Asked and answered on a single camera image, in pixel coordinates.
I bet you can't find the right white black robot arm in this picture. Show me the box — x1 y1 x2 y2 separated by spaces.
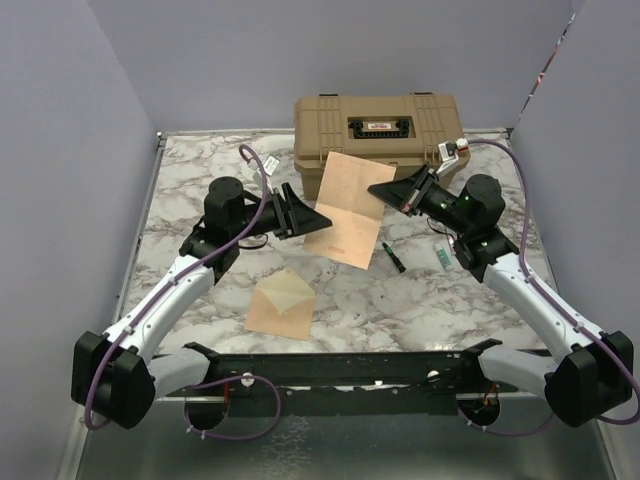
368 167 637 427

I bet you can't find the white green glue stick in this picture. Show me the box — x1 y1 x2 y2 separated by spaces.
435 243 453 271

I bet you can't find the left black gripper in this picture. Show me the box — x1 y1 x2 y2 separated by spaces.
231 182 332 241

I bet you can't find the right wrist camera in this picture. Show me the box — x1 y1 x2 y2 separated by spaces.
436 137 469 178

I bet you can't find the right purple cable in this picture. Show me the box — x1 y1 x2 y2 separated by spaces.
463 138 635 439

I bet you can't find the tan plastic toolbox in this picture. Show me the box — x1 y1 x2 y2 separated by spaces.
294 92 464 200

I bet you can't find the peach paper letter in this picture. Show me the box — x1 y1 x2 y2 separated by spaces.
303 152 396 270

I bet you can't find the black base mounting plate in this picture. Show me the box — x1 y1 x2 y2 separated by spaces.
177 347 491 416

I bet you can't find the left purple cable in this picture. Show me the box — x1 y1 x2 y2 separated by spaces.
82 144 281 442

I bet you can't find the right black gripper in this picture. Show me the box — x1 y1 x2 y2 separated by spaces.
368 163 472 236

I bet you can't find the black green marker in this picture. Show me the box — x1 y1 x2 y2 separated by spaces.
382 242 406 273

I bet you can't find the purple cable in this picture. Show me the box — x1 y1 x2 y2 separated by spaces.
463 138 635 439
82 144 281 442

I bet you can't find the peach paper envelope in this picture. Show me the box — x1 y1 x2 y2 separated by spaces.
244 269 316 340

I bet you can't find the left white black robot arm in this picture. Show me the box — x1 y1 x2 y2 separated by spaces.
71 176 332 430

